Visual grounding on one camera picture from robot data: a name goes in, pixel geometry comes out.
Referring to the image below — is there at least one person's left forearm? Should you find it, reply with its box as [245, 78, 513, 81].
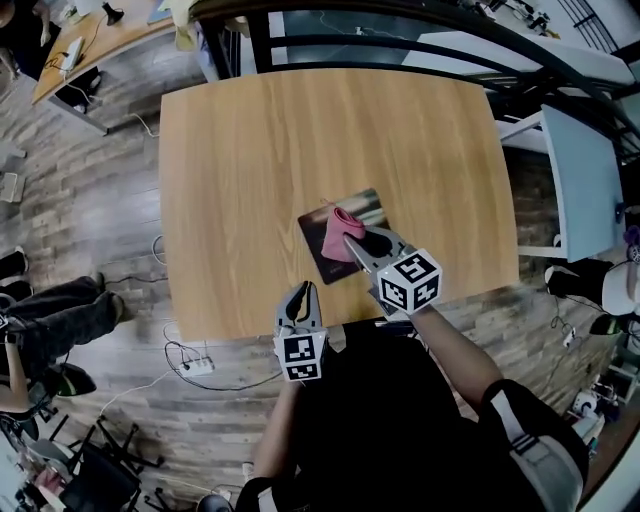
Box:
[252, 379, 301, 481]

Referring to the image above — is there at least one person's right forearm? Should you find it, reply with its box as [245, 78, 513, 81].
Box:
[412, 302, 504, 406]

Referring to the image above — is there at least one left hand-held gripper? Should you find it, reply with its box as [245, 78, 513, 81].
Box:
[273, 281, 330, 384]

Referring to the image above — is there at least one wooden desk with white frame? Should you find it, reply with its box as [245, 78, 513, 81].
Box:
[31, 0, 176, 136]

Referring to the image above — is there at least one person's black clothing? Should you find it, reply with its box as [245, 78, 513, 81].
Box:
[234, 322, 591, 512]

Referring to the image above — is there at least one dark printed mouse pad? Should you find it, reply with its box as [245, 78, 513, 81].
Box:
[297, 187, 394, 286]

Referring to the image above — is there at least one black office chair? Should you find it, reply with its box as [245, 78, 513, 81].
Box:
[29, 414, 166, 512]

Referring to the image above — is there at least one light blue table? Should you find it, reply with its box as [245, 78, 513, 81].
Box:
[499, 103, 626, 264]

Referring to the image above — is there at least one wooden table with white legs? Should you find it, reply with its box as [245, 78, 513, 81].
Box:
[158, 68, 521, 344]

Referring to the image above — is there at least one pink cloth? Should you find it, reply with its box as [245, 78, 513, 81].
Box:
[319, 198, 367, 262]

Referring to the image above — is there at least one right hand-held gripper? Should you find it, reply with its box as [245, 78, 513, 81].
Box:
[342, 226, 444, 321]

